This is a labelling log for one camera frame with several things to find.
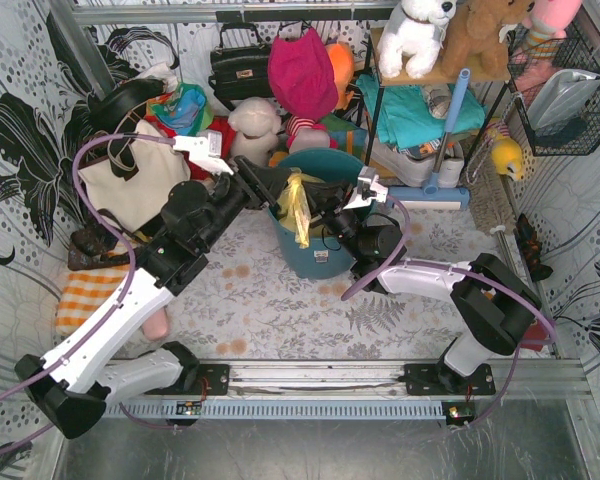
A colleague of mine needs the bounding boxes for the pink plush toy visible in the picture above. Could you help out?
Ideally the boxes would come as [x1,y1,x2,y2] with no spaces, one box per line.
[521,0,582,59]

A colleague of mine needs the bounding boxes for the bristle broom with handle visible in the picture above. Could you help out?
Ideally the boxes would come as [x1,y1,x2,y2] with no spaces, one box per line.
[464,160,519,274]

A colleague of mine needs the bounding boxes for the yellow plush duck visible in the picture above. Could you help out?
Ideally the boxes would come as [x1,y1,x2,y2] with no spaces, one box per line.
[486,122,523,181]

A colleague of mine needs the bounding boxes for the rainbow striped bag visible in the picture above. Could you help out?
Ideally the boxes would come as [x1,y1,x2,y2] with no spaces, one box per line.
[268,115,369,169]

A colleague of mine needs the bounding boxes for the light blue floor squeegee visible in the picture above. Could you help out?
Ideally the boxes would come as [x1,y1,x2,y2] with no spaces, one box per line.
[387,68,471,210]

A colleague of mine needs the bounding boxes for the brown teddy bear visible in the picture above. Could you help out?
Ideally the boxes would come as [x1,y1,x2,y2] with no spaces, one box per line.
[440,0,535,78]

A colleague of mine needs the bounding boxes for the magenta cloth hat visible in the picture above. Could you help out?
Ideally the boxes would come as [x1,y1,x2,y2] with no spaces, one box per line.
[267,27,338,121]

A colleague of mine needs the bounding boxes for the white plush lamb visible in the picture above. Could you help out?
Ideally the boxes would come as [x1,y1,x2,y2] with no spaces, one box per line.
[228,97,282,166]

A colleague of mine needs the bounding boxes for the yellow translucent trash bag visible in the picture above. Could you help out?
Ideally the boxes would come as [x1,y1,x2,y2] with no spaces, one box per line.
[277,169,311,249]

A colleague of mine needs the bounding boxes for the silver foil pouch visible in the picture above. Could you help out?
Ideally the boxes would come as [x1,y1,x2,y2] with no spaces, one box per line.
[527,69,600,130]

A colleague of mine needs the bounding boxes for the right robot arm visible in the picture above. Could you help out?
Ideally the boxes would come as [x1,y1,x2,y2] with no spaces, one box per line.
[303,175,540,394]

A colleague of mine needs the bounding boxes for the teal plastic trash bin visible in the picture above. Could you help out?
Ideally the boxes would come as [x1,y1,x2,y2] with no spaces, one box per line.
[267,148,363,280]

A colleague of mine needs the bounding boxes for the cream canvas tote bag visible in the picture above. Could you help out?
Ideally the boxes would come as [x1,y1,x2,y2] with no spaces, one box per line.
[75,119,192,232]

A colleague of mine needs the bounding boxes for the pink sponge block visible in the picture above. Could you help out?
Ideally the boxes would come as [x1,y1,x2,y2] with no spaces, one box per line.
[141,308,170,341]

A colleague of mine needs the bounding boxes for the purple cable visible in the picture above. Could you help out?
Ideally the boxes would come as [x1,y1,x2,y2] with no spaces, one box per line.
[0,133,179,459]
[340,194,557,431]

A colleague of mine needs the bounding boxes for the orange plush toy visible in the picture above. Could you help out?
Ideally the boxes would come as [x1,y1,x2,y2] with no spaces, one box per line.
[326,42,355,110]

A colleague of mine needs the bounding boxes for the black leather handbag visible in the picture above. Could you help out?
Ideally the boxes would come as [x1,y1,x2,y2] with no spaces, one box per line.
[208,22,274,111]

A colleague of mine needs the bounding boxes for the orange checkered towel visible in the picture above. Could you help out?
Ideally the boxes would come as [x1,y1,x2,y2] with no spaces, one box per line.
[55,266,128,336]

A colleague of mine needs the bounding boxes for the white plush dog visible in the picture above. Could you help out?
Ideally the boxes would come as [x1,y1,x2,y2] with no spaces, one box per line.
[378,0,457,79]

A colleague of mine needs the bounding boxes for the colourful print bag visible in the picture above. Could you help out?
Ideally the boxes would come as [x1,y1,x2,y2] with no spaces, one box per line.
[145,83,214,137]

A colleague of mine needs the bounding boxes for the brown leather bag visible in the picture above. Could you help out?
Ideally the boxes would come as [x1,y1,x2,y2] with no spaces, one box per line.
[67,217,129,271]

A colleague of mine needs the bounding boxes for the black wire basket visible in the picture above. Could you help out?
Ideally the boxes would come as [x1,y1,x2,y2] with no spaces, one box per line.
[508,24,600,157]

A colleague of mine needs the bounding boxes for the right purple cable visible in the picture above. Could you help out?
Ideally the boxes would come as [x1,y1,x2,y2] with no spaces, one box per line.
[340,194,557,431]

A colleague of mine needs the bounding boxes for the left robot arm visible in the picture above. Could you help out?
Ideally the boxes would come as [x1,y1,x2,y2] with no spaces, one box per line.
[15,156,292,439]

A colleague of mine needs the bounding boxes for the white sneakers pair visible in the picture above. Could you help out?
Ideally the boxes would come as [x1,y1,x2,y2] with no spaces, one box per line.
[371,143,464,188]

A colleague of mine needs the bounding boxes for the purple orange sock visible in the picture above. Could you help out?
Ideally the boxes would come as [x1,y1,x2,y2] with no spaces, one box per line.
[522,322,549,351]

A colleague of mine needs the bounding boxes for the aluminium front rail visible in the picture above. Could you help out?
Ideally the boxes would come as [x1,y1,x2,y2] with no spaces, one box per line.
[54,357,594,399]

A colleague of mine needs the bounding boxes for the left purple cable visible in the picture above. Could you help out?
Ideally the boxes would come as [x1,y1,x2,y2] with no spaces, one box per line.
[0,133,179,459]

